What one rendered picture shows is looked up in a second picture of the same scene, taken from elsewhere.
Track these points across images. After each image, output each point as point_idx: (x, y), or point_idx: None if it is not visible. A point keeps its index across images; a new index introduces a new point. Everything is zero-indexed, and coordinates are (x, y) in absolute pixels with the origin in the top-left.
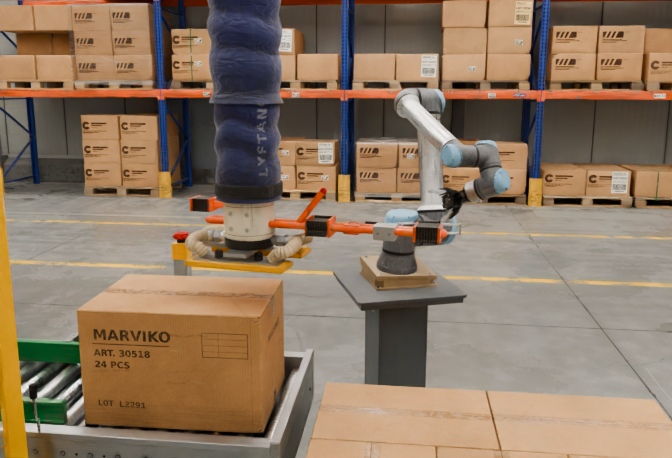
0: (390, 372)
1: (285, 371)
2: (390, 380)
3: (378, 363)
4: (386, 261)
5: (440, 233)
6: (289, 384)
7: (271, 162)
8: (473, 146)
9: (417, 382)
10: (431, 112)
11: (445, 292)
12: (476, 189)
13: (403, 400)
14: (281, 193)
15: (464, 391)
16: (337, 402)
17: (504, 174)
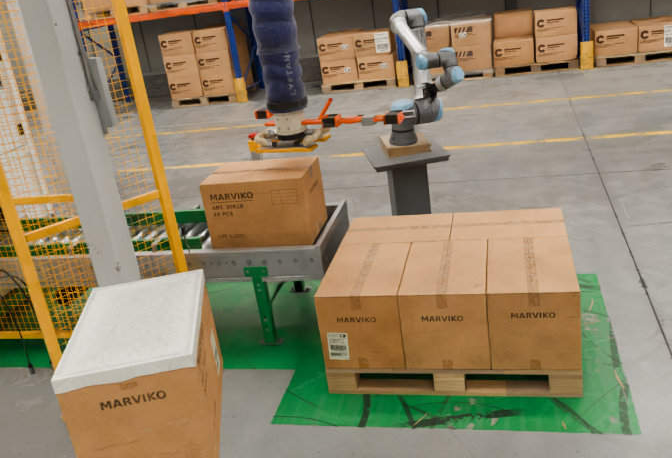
0: (405, 213)
1: (329, 215)
2: None
3: (396, 207)
4: (394, 137)
5: (399, 117)
6: None
7: (297, 86)
8: (436, 53)
9: None
10: (416, 26)
11: (435, 154)
12: (441, 82)
13: (399, 222)
14: (306, 103)
15: (439, 214)
16: (358, 227)
17: (458, 70)
